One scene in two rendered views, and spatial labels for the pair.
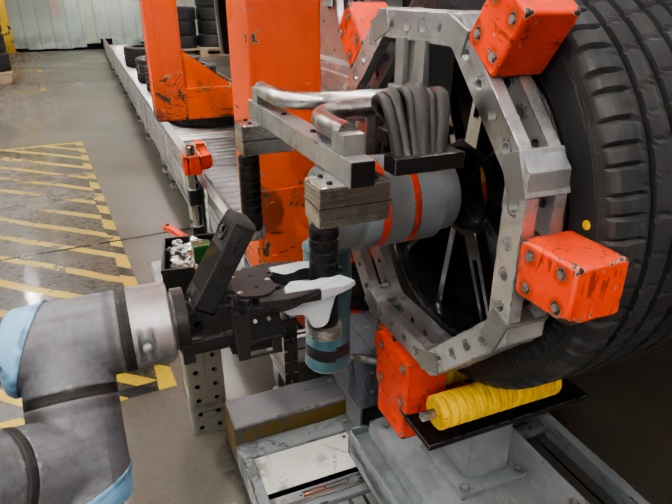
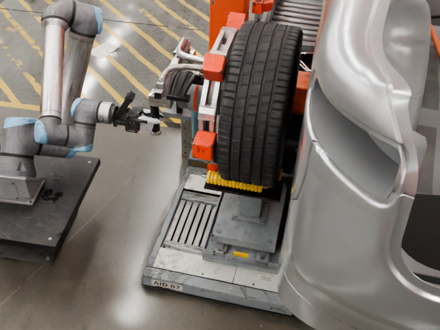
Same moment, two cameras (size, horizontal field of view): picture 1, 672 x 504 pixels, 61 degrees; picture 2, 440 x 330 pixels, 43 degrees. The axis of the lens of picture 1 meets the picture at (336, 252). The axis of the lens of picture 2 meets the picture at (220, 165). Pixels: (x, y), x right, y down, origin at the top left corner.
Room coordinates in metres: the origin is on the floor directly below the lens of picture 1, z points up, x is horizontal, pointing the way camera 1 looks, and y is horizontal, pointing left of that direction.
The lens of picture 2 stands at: (-0.74, -1.23, 2.19)
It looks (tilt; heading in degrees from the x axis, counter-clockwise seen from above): 41 degrees down; 34
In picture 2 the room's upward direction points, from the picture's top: 3 degrees clockwise
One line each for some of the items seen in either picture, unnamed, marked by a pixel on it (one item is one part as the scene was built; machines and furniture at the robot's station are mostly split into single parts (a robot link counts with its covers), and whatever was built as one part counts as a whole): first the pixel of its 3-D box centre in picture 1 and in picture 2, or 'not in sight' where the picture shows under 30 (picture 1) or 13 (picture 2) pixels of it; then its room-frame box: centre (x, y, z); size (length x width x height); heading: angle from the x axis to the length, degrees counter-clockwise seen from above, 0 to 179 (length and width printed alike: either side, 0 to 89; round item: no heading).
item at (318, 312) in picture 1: (320, 304); (149, 124); (0.59, 0.02, 0.81); 0.09 x 0.03 x 0.06; 105
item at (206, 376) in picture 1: (201, 361); (191, 124); (1.32, 0.37, 0.21); 0.10 x 0.10 x 0.42; 23
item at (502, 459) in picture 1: (477, 425); (252, 196); (0.94, -0.29, 0.32); 0.40 x 0.30 x 0.28; 23
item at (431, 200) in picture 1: (381, 199); (204, 95); (0.84, -0.07, 0.85); 0.21 x 0.14 x 0.14; 113
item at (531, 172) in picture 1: (421, 194); (221, 98); (0.87, -0.14, 0.85); 0.54 x 0.07 x 0.54; 23
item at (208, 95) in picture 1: (231, 81); not in sight; (3.22, 0.57, 0.69); 0.52 x 0.17 x 0.35; 113
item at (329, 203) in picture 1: (347, 197); (161, 98); (0.64, -0.01, 0.93); 0.09 x 0.05 x 0.05; 113
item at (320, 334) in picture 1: (324, 278); (154, 117); (0.62, 0.01, 0.83); 0.04 x 0.04 x 0.16
